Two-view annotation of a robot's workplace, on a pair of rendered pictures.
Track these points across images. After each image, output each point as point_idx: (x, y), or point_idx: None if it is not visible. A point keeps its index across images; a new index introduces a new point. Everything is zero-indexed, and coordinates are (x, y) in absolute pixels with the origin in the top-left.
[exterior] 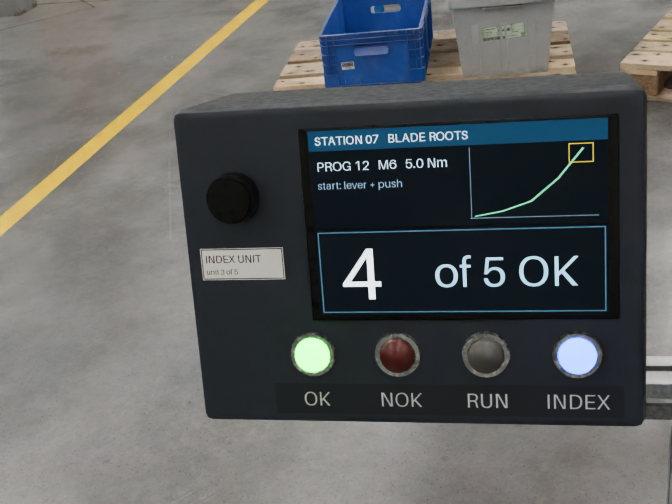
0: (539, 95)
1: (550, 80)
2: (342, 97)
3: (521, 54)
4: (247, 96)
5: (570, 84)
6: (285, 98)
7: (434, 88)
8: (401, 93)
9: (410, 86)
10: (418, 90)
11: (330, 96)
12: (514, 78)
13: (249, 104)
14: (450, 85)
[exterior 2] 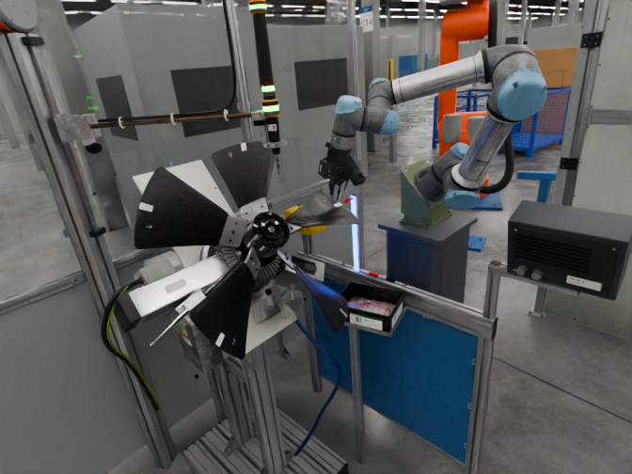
0: (543, 202)
1: (532, 213)
2: (589, 214)
3: None
4: (619, 229)
5: (532, 207)
6: (606, 220)
7: (562, 216)
8: (573, 213)
9: (567, 223)
10: (567, 215)
11: (592, 217)
12: (537, 222)
13: (615, 215)
14: (557, 219)
